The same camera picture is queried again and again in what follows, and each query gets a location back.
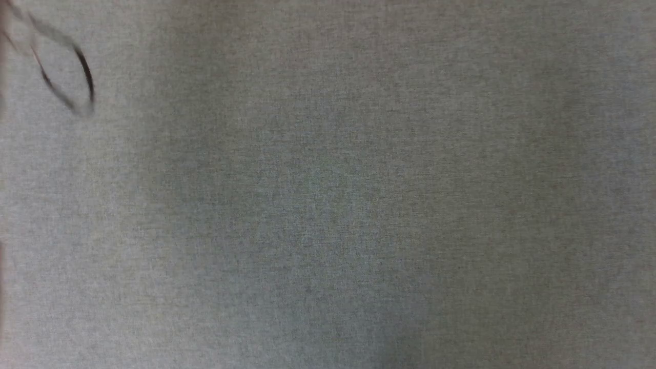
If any grey fabric sofa seat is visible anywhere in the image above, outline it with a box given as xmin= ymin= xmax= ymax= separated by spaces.
xmin=0 ymin=0 xmax=656 ymax=369

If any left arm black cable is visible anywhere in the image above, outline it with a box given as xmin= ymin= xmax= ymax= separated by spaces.
xmin=0 ymin=0 xmax=96 ymax=117

